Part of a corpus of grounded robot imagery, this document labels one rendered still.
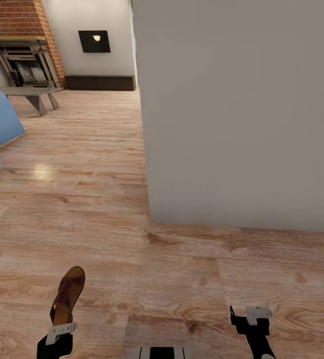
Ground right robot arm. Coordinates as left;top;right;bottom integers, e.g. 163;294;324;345
230;307;276;359

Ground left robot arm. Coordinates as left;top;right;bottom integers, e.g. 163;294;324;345
37;322;78;359

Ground sandal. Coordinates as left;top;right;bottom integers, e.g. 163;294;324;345
50;266;86;327

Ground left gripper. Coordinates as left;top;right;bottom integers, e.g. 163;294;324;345
37;334;73;359

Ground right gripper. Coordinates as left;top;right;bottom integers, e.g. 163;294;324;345
230;308;270;345

